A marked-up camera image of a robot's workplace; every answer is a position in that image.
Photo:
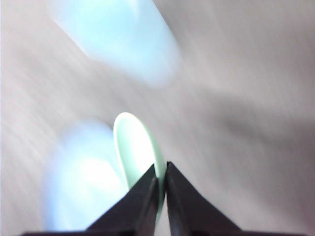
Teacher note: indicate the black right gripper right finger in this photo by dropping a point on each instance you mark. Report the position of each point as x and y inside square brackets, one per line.
[190, 214]

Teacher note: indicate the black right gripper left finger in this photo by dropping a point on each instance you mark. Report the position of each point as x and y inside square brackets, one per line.
[134, 215]

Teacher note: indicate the light blue plastic cup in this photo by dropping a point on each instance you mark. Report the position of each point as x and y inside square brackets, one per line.
[83, 179]

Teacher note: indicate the mint green plastic spoon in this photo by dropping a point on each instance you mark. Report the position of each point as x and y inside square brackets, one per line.
[137, 150]

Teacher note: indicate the blue plastic plate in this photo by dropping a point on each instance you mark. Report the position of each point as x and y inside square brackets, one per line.
[130, 35]

